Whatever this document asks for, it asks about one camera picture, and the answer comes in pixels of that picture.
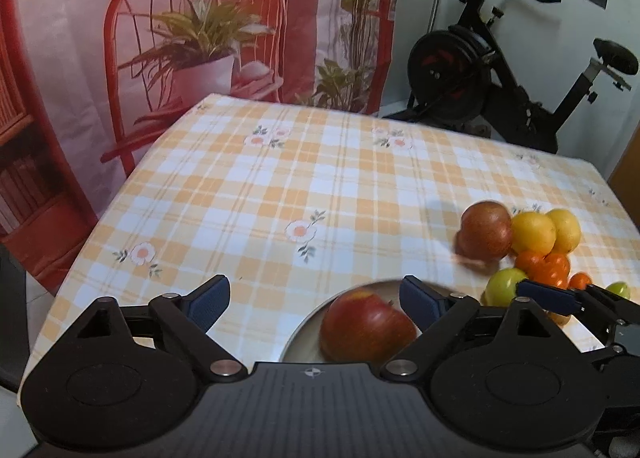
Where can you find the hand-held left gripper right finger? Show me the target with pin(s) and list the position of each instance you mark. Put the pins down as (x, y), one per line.
(420, 305)

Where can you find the small green lime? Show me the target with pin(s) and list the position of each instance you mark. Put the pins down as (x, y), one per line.
(620, 289)

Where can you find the orange plaid floral tablecloth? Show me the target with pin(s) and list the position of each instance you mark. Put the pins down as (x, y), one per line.
(250, 188)

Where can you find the small orange tangerine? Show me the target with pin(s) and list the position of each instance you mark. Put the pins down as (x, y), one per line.
(580, 281)
(557, 270)
(530, 262)

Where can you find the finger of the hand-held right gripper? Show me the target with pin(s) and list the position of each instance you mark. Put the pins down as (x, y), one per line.
(615, 352)
(545, 295)

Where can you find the wooden door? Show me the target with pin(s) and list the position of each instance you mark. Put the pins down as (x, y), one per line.
(630, 172)

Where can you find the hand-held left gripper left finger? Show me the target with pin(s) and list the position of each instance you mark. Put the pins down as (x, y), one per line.
(207, 305)

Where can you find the black exercise bike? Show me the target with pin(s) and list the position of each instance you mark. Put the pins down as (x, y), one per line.
(450, 67)

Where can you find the yellow orange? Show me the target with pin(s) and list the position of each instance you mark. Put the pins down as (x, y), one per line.
(532, 233)
(567, 230)

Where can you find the red apple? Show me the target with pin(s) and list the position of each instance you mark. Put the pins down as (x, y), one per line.
(485, 233)
(360, 328)

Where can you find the printed chair and plant backdrop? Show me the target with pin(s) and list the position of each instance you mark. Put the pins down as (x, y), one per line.
(75, 62)

